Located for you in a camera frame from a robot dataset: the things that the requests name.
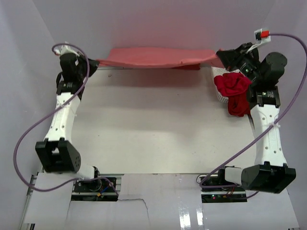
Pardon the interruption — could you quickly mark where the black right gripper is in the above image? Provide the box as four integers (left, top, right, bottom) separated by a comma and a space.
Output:
217, 43, 261, 84

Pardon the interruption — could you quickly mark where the red t shirt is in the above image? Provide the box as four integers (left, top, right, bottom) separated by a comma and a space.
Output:
227, 73, 251, 117

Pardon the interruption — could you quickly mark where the salmon pink t shirt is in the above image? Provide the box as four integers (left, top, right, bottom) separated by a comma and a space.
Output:
97, 47, 223, 69

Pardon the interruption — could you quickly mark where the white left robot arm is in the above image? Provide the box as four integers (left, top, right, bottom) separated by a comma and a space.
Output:
35, 53, 101, 191

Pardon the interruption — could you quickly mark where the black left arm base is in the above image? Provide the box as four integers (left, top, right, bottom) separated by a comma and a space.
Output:
71, 175, 121, 202

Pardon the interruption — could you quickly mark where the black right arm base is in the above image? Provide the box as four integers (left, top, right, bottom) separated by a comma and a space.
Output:
201, 174, 247, 204

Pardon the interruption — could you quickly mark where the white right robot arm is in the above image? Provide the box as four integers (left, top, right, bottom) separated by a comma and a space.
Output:
216, 43, 296, 194

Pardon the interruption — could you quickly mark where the white plastic basket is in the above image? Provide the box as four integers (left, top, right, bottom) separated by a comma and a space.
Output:
211, 67, 240, 104

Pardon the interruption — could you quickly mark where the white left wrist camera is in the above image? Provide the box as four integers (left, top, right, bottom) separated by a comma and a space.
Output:
52, 43, 80, 57

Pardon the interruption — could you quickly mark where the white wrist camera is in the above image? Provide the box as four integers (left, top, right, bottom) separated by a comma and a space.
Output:
52, 43, 80, 57
247, 28, 271, 53

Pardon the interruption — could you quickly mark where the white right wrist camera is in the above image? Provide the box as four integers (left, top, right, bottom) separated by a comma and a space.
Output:
247, 28, 271, 53

